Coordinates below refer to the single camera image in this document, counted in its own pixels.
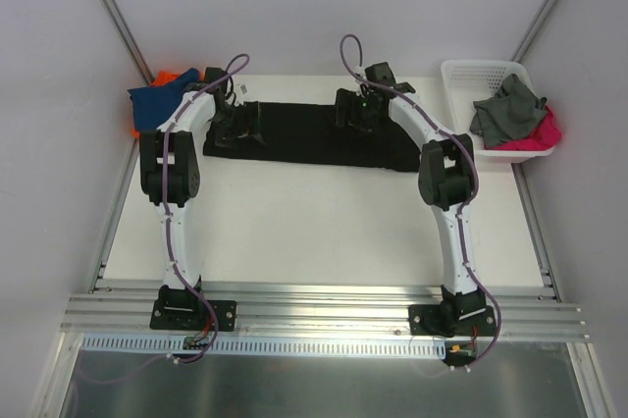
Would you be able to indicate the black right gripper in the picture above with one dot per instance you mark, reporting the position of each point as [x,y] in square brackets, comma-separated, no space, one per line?
[353,110]

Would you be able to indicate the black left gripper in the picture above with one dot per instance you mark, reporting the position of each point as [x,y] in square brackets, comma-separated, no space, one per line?
[240,120]

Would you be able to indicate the black t shirt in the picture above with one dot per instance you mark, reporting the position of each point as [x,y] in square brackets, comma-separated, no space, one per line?
[307,134]

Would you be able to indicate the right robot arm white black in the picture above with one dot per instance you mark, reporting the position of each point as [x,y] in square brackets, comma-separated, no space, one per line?
[447,182]

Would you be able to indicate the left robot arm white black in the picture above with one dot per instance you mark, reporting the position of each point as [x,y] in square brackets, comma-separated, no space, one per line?
[171,179]

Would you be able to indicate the orange t shirt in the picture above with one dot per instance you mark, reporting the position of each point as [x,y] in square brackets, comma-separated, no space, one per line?
[164,77]

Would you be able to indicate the blue t shirt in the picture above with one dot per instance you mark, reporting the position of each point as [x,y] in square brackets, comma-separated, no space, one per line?
[157,104]

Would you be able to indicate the white plastic laundry basket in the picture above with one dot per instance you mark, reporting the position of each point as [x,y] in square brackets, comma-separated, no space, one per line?
[467,81]

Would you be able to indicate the grey green t shirt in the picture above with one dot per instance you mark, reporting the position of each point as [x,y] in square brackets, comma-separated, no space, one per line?
[511,114]

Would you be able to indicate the pink t shirt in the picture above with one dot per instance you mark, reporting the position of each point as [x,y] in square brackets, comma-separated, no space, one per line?
[544,137]

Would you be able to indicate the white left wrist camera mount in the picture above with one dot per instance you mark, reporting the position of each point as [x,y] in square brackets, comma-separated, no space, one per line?
[240,93]

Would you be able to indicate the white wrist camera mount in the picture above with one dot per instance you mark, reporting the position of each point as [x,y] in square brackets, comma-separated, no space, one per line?
[240,93]
[361,80]

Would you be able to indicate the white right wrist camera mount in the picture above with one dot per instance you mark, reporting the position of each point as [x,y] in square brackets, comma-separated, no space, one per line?
[361,80]

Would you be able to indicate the left corner aluminium post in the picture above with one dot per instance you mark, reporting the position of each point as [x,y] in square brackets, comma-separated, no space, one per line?
[124,32]

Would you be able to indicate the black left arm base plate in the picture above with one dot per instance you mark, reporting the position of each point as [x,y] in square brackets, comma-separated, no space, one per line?
[194,318]

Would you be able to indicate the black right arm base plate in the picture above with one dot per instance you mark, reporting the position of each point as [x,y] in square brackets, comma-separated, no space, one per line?
[432,320]

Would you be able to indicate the white slotted cable duct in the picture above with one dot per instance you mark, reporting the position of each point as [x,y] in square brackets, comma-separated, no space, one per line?
[258,346]

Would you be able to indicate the aluminium mounting rail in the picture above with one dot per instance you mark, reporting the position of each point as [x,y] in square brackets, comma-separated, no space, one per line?
[356,312]

